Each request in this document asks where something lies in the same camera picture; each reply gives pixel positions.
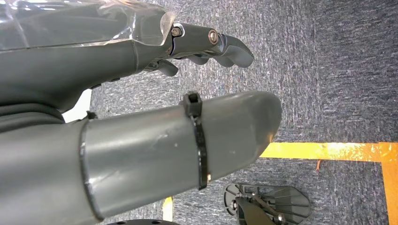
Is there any white flat object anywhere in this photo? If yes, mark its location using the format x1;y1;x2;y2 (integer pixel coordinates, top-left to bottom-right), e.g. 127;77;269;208
62;89;92;123

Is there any black cable tie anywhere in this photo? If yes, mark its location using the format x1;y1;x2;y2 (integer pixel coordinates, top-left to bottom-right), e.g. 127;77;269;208
179;90;209;191

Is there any black ribbed robot foot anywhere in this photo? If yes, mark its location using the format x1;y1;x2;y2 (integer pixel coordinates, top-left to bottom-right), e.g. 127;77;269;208
223;183;311;225

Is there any worn yellow floor tape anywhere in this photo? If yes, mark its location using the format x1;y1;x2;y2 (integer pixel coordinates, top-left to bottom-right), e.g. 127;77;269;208
161;142;398;225

